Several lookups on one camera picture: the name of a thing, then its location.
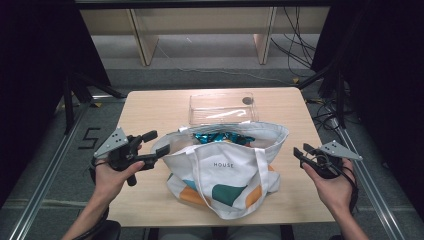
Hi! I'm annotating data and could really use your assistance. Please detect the left hand-held gripper cable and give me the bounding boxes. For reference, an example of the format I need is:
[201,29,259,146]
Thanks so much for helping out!
[71,158,112,240]

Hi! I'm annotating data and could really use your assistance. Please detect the silver metal rail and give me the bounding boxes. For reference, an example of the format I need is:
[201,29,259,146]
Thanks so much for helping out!
[329,118,406,240]
[8,96,98,240]

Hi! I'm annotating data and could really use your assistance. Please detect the right hand-held gripper cable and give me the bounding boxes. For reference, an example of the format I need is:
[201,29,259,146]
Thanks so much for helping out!
[338,164,360,214]

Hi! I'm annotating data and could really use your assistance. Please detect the black metal stand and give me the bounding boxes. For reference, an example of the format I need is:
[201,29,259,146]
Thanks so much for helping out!
[296,63,348,129]

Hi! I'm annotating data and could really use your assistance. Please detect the hand-held gripper cable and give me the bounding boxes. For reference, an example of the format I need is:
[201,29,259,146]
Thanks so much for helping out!
[338,164,360,214]
[71,158,112,240]

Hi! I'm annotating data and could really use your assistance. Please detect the black curtain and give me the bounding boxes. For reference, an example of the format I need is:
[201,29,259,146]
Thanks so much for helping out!
[311,0,424,221]
[0,0,111,208]

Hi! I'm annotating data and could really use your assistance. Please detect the person's right hand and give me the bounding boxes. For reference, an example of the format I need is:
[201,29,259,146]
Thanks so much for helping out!
[302,159,356,214]

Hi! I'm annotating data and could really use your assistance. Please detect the beige wooden bench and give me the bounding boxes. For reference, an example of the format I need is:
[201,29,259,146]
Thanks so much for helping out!
[79,6,331,67]

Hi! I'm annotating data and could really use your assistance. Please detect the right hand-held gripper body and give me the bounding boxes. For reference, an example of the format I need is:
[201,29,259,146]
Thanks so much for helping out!
[309,140,364,179]

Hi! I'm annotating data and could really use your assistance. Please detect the white tote bag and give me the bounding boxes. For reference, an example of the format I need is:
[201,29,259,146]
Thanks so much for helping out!
[151,121,290,220]

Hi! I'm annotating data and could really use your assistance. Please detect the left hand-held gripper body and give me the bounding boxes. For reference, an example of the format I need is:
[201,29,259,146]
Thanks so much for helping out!
[93,127,158,187]

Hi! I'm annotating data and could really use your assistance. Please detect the person's left hand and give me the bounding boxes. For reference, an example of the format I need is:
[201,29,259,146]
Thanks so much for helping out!
[94,159,146,199]

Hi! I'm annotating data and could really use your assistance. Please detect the clear plastic tray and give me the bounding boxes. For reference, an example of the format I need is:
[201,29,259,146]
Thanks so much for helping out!
[188,92,260,127]

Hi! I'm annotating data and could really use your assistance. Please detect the black chair armrest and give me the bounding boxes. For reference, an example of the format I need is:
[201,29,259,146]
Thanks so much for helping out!
[93,219,122,240]

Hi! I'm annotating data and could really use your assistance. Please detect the bundle of black cables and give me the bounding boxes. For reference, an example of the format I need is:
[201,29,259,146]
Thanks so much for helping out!
[269,6,318,78]

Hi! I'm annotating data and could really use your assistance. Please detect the blue chip bag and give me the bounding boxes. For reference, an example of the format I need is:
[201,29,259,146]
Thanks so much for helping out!
[193,131,256,147]

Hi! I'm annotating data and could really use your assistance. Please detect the black tripod stand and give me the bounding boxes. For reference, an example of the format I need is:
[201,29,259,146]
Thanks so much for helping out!
[63,71,128,134]

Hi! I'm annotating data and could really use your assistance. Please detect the black floor cables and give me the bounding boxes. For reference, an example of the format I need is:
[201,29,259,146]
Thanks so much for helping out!
[306,96,338,132]

